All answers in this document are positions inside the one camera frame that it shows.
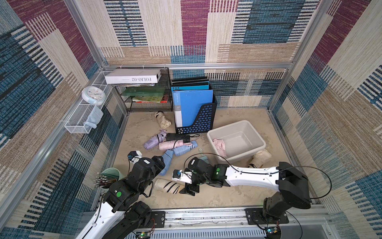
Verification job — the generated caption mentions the light blue umbrella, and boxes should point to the light blue umbrella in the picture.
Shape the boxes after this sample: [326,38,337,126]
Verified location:
[159,150,174,176]

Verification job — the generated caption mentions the beige umbrella black stripes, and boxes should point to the beige umbrella black stripes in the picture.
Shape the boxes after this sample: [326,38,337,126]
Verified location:
[154,178,184,194]

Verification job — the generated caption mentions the pink umbrella black strap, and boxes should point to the pink umbrella black strap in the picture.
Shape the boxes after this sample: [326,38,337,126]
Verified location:
[212,138,228,158]

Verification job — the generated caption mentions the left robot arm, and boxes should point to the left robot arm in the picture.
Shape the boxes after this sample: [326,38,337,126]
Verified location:
[77,156,165,239]

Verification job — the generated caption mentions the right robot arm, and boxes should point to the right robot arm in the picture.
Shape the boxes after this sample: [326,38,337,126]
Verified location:
[172,157,311,223]

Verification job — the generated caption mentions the pale pink folded umbrella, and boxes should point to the pale pink folded umbrella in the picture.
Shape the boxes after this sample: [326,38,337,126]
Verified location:
[158,139,192,150]

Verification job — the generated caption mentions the mint green folded umbrella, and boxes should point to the mint green folded umbrella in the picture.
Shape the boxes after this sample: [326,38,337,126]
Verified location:
[199,154,210,164]

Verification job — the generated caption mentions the blue umbrella near black one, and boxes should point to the blue umbrella near black one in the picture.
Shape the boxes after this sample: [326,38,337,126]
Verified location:
[173,140,198,156]

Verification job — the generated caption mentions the lilac folded umbrella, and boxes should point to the lilac folded umbrella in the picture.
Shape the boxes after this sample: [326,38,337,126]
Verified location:
[144,130,167,150]

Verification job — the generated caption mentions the cream umbrella at back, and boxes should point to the cream umbrella at back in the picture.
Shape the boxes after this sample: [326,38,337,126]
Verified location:
[155,111,171,129]

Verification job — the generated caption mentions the white plastic storage box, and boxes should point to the white plastic storage box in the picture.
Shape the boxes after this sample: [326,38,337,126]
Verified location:
[207,120,266,164]

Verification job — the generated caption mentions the white FOLIO-02 box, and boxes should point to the white FOLIO-02 box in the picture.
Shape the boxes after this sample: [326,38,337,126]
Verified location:
[105,69,161,84]

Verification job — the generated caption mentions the black mesh file holder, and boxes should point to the black mesh file holder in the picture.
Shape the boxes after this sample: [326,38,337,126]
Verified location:
[175,95,217,134]

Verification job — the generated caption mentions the green pen cup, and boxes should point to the green pen cup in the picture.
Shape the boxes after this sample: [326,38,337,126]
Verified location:
[94,168,121,189]

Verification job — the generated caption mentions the red and green book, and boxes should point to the red and green book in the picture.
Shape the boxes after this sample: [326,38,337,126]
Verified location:
[132,95,169,103]

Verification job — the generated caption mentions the blue clip file folder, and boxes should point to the blue clip file folder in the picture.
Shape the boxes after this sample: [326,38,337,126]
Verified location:
[172,90,213,127]

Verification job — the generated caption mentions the green book on shelf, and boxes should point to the green book on shelf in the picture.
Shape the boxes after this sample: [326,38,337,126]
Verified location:
[121,87,166,97]

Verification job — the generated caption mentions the light blue cloth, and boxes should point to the light blue cloth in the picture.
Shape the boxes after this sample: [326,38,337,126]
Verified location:
[84,106,103,130]

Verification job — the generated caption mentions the teal file folder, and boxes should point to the teal file folder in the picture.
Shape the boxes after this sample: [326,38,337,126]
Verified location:
[171,81,210,91]

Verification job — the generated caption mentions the white round clock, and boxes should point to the white round clock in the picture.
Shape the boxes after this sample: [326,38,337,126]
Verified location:
[82,86,106,106]

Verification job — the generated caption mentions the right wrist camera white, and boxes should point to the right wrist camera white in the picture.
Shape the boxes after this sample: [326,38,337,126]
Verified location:
[172,169,193,184]

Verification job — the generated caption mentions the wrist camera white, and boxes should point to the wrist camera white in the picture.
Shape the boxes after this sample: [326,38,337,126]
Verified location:
[127,150,142,164]
[172,169,193,184]

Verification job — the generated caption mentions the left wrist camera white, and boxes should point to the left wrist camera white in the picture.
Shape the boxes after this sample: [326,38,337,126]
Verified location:
[127,150,142,164]

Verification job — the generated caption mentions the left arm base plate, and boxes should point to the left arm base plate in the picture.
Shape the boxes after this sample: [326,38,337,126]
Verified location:
[141,211,166,229]

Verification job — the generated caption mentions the beige umbrella wooden handle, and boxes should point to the beige umbrella wooden handle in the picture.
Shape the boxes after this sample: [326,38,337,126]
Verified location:
[248,149,272,168]

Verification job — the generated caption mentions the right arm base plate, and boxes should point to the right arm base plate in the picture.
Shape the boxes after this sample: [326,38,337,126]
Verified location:
[244,208,289,225]

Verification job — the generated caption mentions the black wire shelf rack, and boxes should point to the black wire shelf rack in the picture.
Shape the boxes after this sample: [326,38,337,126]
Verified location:
[116,68,173,113]

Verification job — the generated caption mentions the white wire wall basket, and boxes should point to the white wire wall basket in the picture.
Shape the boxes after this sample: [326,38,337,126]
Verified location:
[59,70,112,134]

